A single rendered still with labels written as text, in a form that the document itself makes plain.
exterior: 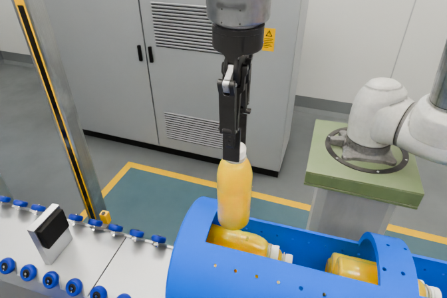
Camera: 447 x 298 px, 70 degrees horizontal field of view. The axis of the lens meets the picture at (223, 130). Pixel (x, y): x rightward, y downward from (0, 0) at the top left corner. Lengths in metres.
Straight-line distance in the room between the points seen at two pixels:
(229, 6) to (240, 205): 0.37
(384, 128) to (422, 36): 2.34
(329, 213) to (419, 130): 0.47
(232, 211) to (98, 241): 0.60
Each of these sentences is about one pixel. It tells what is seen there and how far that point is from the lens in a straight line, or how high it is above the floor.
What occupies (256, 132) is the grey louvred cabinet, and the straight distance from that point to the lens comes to 2.41.
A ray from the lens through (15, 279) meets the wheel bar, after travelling 1.17.
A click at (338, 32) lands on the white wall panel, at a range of 3.35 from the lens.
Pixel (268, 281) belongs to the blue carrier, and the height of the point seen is 1.20.
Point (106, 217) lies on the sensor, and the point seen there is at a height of 0.93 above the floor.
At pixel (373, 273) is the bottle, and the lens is 0.77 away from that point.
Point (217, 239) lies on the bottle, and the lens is 0.83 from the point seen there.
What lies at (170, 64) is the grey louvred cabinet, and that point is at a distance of 2.40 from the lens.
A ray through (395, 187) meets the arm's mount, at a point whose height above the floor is 1.07.
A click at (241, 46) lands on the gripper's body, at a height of 1.64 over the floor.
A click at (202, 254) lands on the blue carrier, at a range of 0.70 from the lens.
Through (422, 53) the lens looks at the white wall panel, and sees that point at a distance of 3.48.
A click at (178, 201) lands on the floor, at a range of 2.48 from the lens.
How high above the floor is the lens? 1.79
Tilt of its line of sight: 34 degrees down
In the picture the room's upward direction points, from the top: straight up
